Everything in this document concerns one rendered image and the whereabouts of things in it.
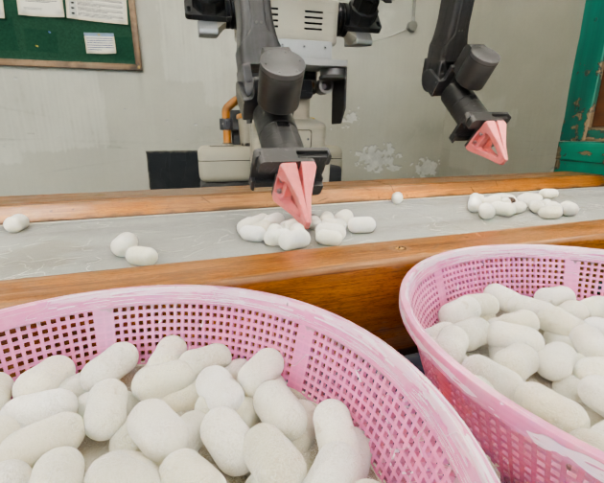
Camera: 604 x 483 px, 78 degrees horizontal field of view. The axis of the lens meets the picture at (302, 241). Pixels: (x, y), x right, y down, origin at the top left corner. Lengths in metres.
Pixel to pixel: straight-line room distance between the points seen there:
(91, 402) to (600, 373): 0.26
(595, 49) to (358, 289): 1.01
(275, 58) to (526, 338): 0.40
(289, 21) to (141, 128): 1.55
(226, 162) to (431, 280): 1.13
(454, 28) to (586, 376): 0.73
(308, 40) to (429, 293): 0.94
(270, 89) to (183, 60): 2.06
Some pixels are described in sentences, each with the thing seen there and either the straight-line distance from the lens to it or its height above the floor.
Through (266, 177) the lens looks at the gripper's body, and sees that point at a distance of 0.51.
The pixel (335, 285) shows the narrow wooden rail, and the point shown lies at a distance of 0.29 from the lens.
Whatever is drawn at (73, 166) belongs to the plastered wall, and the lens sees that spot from 2.61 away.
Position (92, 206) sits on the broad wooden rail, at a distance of 0.64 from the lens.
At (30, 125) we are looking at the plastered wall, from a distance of 2.66.
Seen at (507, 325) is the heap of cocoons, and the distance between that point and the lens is 0.28.
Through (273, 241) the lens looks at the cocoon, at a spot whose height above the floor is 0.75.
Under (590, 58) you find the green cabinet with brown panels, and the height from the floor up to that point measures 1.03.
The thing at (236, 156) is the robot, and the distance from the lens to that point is 1.36.
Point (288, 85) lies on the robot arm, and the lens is 0.49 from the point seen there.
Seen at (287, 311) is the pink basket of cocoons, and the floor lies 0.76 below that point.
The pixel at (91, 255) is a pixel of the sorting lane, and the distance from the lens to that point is 0.44.
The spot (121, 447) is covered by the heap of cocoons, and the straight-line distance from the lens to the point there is 0.20.
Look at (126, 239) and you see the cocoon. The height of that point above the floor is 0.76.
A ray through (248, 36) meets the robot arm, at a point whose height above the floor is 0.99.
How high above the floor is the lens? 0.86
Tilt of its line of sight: 17 degrees down
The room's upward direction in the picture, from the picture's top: straight up
